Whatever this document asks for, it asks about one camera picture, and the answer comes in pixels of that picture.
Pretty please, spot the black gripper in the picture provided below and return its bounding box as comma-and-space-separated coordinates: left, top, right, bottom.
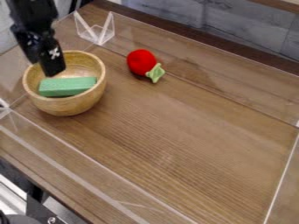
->
5, 0, 65, 77

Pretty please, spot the brown wooden bowl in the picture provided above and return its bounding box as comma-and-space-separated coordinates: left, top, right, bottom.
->
23, 50, 108, 116

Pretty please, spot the green rectangular block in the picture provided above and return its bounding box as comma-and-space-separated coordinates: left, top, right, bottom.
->
39, 77, 97, 97

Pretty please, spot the red plush strawberry toy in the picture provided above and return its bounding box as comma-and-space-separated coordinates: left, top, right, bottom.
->
125, 49, 165, 83

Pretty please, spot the black metal table leg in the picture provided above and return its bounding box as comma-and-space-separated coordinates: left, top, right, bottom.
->
25, 186, 64, 224

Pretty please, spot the clear acrylic corner bracket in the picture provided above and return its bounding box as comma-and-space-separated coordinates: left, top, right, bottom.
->
73, 11, 116, 46

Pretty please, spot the clear acrylic front wall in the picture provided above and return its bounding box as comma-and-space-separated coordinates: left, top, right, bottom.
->
0, 99, 197, 224

